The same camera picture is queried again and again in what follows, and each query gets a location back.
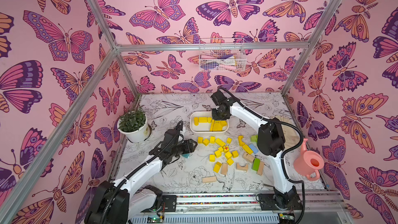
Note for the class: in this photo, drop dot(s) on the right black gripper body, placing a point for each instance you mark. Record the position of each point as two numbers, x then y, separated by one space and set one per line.
220 115

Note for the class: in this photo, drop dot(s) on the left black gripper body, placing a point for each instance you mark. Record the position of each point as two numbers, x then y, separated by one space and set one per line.
178 150

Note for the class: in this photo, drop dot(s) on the yellow cylinder block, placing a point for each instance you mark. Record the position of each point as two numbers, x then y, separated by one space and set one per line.
196 120

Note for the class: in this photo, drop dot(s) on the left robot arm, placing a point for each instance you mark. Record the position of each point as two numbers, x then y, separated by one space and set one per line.
119 201

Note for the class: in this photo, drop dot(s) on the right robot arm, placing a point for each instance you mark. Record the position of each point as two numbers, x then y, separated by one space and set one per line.
271 139

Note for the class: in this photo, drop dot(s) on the teal block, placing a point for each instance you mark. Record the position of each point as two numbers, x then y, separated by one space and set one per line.
185 155

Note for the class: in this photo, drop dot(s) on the white plastic bin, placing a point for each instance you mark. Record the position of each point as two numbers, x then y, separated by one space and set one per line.
211 127

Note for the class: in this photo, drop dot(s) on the yellow cube red cross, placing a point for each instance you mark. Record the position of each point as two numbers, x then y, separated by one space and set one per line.
226 148

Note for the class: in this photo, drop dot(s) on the long natural wood block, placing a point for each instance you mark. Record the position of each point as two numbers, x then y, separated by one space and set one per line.
210 179

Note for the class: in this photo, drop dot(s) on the natural wood block upright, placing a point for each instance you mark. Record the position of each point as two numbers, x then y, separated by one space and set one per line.
224 169

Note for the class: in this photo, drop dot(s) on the potted green plant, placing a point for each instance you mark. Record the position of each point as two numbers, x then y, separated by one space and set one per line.
134 125

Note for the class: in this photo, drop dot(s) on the light green block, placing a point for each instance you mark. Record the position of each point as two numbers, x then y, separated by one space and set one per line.
254 138

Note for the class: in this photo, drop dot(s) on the natural wood arch block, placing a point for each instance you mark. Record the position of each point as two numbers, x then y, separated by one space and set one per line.
243 168

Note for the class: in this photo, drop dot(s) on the blue block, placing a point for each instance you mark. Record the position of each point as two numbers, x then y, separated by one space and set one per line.
253 148

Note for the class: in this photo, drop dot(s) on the green rectangular block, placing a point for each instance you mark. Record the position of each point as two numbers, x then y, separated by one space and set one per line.
256 164

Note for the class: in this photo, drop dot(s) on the beige work glove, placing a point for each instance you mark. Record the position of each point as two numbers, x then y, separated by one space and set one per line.
291 136

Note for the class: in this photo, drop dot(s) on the pink watering can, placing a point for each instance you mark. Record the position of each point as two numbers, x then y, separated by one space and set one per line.
309 163

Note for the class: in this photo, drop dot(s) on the wire basket on wall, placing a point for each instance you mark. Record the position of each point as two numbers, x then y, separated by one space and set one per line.
222 57

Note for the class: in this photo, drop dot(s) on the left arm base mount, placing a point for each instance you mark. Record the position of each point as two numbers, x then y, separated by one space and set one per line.
167 203

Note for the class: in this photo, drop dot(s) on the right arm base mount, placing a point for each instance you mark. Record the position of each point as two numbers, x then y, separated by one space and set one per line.
275 202

